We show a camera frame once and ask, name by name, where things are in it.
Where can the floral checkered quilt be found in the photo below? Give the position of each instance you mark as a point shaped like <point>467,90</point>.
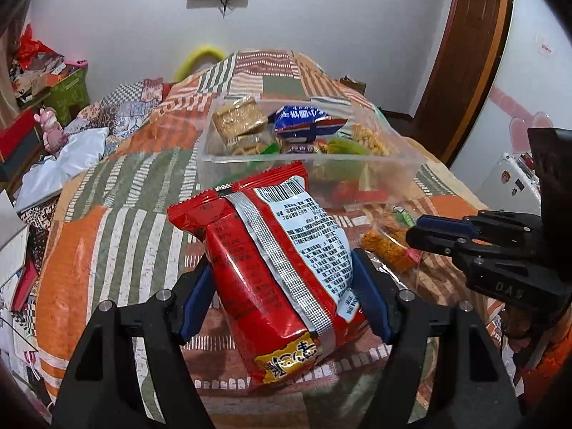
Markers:
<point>120,111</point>

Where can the white cloth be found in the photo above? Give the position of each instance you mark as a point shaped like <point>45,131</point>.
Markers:
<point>67,165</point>

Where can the wooden door frame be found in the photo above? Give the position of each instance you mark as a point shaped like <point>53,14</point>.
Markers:
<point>464,62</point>

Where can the small pink label sticker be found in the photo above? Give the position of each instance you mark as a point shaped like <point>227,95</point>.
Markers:
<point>545,47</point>

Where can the stack of books and papers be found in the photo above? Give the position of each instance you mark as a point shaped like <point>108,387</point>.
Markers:
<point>18,286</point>

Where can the red box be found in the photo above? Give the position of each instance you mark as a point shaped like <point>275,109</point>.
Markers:
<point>18,143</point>

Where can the orange shredded snack packet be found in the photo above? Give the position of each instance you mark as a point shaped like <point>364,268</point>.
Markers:
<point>388,245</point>

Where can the beige wafer packet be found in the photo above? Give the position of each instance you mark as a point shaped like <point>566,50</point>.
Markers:
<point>239,118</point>

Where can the clear plastic container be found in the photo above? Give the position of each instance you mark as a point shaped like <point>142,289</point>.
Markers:
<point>402,165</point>

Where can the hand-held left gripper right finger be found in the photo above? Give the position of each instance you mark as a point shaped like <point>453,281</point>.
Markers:
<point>371,300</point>

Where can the pile of papers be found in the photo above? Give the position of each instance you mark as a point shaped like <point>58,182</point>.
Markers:
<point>35,80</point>

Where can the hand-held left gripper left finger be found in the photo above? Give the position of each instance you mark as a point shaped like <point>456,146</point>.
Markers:
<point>196,304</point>

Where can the green box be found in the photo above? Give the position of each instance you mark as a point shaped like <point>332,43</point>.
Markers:
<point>69,96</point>

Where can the pink toy figure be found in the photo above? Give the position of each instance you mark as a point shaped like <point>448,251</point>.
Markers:
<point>51,129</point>

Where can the striped patchwork blanket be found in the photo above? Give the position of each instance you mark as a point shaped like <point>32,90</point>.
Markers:
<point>111,232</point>

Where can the red plastic bag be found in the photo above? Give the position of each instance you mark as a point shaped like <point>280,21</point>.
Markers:
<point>33,49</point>

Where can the blue snack packet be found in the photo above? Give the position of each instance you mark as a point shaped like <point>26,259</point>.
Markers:
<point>308,123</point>

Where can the yellow plush object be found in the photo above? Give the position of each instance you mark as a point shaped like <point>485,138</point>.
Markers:
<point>201,51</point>

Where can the white box with stickers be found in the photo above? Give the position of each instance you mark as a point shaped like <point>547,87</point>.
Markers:
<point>505,183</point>

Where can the small brown box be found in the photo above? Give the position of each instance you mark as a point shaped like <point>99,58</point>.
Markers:
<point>353,84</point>

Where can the green snack packet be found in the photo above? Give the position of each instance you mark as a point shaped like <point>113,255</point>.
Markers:
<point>348,147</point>

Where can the red patterned snack bag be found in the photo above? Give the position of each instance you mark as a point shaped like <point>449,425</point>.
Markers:
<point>357,193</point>

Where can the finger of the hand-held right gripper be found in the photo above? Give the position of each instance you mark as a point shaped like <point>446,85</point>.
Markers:
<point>442,225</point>
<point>505,272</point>

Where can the pink heart stickers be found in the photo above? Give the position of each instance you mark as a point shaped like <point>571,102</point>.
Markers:
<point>523,125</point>

